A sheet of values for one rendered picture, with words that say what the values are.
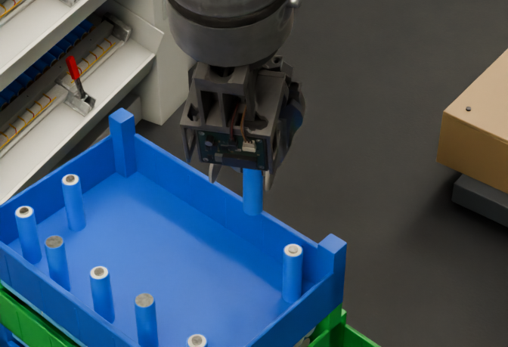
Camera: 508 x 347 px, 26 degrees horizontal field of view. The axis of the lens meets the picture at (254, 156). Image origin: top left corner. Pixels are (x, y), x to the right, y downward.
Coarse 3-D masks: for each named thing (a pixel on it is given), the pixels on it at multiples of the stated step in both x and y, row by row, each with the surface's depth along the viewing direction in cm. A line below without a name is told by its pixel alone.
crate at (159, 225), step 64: (128, 128) 114; (128, 192) 116; (192, 192) 113; (0, 256) 104; (128, 256) 109; (192, 256) 109; (256, 256) 109; (320, 256) 100; (64, 320) 101; (128, 320) 103; (192, 320) 103; (256, 320) 103; (320, 320) 103
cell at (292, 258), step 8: (288, 248) 101; (296, 248) 101; (288, 256) 100; (296, 256) 100; (288, 264) 101; (296, 264) 101; (288, 272) 102; (296, 272) 102; (288, 280) 102; (296, 280) 102; (288, 288) 103; (296, 288) 103; (288, 296) 104; (296, 296) 104
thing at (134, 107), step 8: (192, 64) 201; (128, 96) 187; (136, 96) 187; (120, 104) 185; (128, 104) 185; (136, 104) 187; (112, 112) 184; (136, 112) 188; (104, 120) 182; (136, 120) 188; (96, 128) 180; (104, 128) 180; (88, 136) 179; (96, 136) 179; (104, 136) 180; (80, 144) 177; (88, 144) 177; (72, 152) 176; (80, 152) 176; (64, 160) 174; (56, 168) 173
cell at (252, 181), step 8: (248, 176) 98; (256, 176) 98; (248, 184) 99; (256, 184) 99; (248, 192) 99; (256, 192) 99; (248, 200) 100; (256, 200) 100; (248, 208) 101; (256, 208) 100
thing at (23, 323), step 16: (0, 288) 110; (0, 304) 111; (16, 304) 108; (0, 320) 113; (16, 320) 110; (32, 320) 107; (336, 320) 106; (32, 336) 109; (48, 336) 106; (64, 336) 112; (320, 336) 105; (336, 336) 108
